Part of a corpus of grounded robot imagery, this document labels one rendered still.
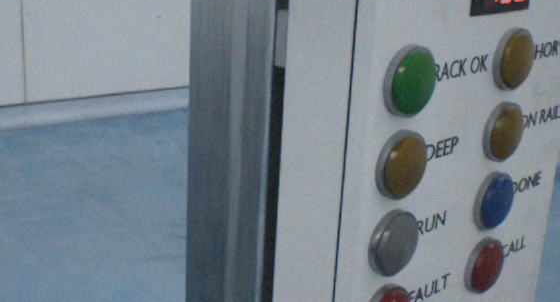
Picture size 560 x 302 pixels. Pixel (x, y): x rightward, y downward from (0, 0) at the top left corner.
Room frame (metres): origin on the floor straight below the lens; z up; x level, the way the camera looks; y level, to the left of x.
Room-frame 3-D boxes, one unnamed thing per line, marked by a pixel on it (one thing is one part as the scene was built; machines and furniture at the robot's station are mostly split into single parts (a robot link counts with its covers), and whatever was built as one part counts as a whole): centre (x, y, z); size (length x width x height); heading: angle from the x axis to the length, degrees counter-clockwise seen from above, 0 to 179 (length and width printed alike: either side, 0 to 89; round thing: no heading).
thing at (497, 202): (0.37, -0.12, 0.99); 0.03 x 0.01 x 0.03; 133
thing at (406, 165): (0.32, -0.07, 1.03); 0.03 x 0.01 x 0.03; 133
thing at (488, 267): (0.37, -0.12, 0.96); 0.03 x 0.01 x 0.03; 133
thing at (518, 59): (0.37, -0.12, 1.06); 0.03 x 0.01 x 0.03; 133
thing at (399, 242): (0.32, -0.07, 0.99); 0.03 x 0.01 x 0.03; 133
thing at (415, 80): (0.32, -0.07, 1.06); 0.03 x 0.01 x 0.03; 133
